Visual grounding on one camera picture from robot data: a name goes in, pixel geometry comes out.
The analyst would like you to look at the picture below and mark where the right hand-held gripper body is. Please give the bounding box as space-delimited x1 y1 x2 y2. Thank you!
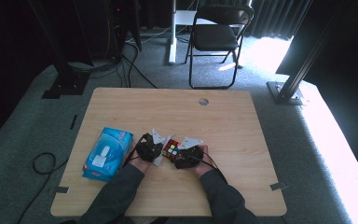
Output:
173 136 205 170

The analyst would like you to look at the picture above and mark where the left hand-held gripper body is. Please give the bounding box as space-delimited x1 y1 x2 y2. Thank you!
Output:
135 128 167 163

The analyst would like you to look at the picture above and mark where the multicoloured puzzle cube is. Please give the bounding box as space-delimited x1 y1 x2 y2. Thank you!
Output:
162 138 182 161

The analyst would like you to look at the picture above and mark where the blue wet wipes pack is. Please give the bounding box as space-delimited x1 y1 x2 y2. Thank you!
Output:
81 126 135 183

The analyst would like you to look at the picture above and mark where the person's left hand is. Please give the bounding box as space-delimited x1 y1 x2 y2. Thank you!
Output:
127 148 154 175

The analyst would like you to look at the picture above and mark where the person's right hand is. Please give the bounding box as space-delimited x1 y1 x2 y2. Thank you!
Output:
193 145 219 178

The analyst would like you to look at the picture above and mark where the grey tape piece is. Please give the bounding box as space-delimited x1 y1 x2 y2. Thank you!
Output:
53 186 71 195
269 181 289 191

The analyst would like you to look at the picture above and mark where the white desk leg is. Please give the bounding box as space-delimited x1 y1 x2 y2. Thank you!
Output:
167 0 218 65

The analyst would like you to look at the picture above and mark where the black metal stand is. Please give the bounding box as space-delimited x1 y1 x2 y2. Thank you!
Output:
27 0 91 100
266 0 339 106

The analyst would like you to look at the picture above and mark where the black folding chair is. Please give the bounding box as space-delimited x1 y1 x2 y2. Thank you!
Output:
185 4 255 91

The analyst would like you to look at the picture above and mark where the dark equipment cabinet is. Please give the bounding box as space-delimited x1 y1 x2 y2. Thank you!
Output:
73 0 143 63

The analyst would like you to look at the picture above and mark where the dark curtain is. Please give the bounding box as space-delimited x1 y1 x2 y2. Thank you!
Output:
248 0 315 41

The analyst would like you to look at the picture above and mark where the left hand-held gripper cable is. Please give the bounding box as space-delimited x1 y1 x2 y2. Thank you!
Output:
121 133 145 170

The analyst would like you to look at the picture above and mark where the bundle of black cables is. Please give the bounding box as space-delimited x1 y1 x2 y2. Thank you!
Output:
67 38 159 90

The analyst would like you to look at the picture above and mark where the black floor cable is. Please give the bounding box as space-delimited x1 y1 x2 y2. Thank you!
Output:
16 151 70 224

